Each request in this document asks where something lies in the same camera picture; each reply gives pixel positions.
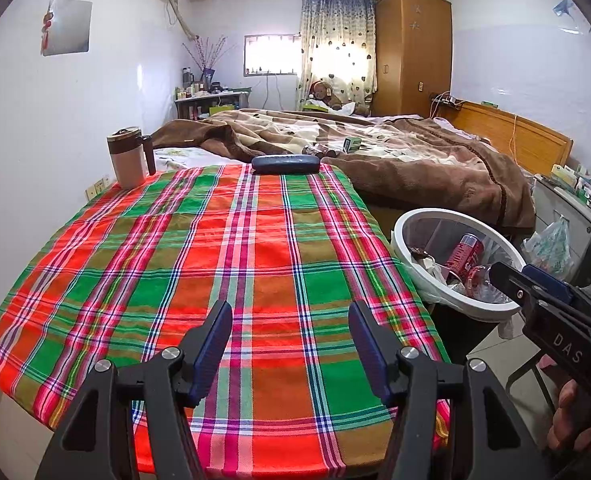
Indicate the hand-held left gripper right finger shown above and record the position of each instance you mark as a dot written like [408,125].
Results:
[370,355]

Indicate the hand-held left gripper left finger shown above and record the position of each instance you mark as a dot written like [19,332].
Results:
[210,355]

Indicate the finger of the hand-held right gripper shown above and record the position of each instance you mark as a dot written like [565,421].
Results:
[513,287]
[545,280]

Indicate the red drink can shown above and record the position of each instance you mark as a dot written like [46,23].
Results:
[468,257]

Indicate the brown wrapper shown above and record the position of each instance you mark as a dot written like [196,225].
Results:
[418,252]

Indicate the white rimmed trash bin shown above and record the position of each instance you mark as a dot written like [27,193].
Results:
[400,240]

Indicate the person's right hand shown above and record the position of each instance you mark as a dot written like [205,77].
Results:
[570,420]

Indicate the clear plastic bag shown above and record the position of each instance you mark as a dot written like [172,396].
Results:
[548,250]

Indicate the grey nightstand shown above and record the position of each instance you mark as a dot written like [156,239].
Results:
[565,210]

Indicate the pile of small boxes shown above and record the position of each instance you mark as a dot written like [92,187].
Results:
[575,182]

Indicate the plaid tablecloth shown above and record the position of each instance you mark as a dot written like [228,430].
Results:
[225,240]

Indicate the wooden headboard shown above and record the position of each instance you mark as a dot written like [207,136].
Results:
[525,135]

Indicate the brown blanket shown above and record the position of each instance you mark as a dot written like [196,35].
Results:
[425,170]

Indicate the power strip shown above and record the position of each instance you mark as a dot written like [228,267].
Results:
[446,101]

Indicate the white floral bed sheet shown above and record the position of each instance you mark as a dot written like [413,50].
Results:
[185,156]

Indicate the dark blue glasses case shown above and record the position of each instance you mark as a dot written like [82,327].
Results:
[285,165]

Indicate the brown and beige travel mug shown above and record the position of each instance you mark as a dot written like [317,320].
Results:
[128,165]

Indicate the small green and white box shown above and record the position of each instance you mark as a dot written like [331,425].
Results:
[353,145]

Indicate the small brown bottles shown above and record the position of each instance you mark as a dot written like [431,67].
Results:
[319,150]

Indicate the cluttered side shelf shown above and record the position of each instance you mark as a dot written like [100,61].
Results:
[210,102]

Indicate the wooden wardrobe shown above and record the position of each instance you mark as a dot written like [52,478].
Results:
[410,50]

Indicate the brown teddy bear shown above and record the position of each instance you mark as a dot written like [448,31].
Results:
[323,94]

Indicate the group of toiletry bottles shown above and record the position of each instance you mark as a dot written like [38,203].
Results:
[195,87]

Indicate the vase of bare branches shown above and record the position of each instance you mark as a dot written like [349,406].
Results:
[208,57]

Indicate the patterned curtain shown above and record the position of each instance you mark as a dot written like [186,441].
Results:
[338,40]

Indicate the window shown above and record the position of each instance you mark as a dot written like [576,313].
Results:
[270,55]

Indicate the wrapped air conditioner pipe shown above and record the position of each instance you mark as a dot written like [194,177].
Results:
[178,12]

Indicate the red knot ornament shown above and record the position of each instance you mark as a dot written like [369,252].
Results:
[47,25]

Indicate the beige wall socket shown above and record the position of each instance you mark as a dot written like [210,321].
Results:
[97,187]

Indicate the silver wall panel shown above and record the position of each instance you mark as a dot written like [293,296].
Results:
[70,27]

